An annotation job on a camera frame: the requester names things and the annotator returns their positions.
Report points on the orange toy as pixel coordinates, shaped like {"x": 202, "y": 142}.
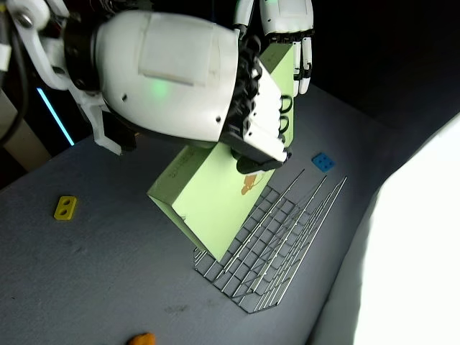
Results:
{"x": 143, "y": 339}

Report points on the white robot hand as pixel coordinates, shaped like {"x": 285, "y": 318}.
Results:
{"x": 287, "y": 18}
{"x": 161, "y": 79}

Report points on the cyan light strip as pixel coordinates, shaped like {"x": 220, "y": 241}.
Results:
{"x": 57, "y": 118}

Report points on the light green box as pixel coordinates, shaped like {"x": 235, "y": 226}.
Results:
{"x": 215, "y": 201}

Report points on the yellow two-hole block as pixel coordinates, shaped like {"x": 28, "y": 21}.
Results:
{"x": 65, "y": 208}

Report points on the blue block with holes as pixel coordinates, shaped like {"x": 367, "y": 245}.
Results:
{"x": 323, "y": 162}

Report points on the beige post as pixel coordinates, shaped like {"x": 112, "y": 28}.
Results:
{"x": 32, "y": 151}

